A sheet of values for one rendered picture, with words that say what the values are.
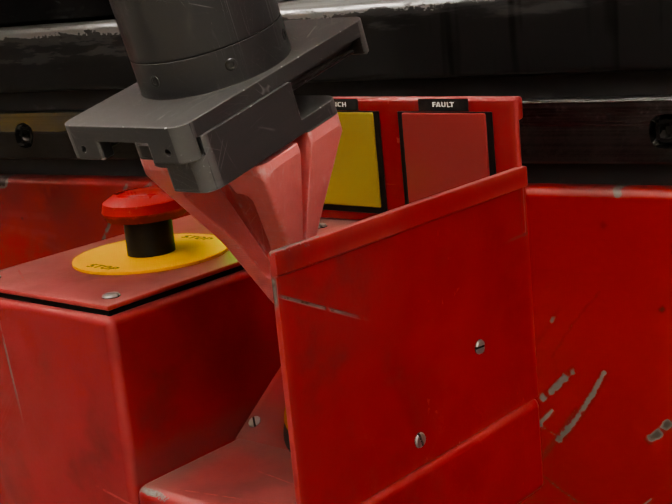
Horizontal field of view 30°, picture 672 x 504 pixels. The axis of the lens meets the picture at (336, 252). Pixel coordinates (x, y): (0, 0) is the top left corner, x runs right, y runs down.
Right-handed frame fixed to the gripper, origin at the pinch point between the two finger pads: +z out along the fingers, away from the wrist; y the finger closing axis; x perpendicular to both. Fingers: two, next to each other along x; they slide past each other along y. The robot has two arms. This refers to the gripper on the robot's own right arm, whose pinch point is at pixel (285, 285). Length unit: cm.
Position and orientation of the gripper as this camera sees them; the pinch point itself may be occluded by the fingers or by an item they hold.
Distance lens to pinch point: 49.6
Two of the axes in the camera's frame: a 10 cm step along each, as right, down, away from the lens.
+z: 2.6, 8.8, 4.1
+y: 6.1, -4.8, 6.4
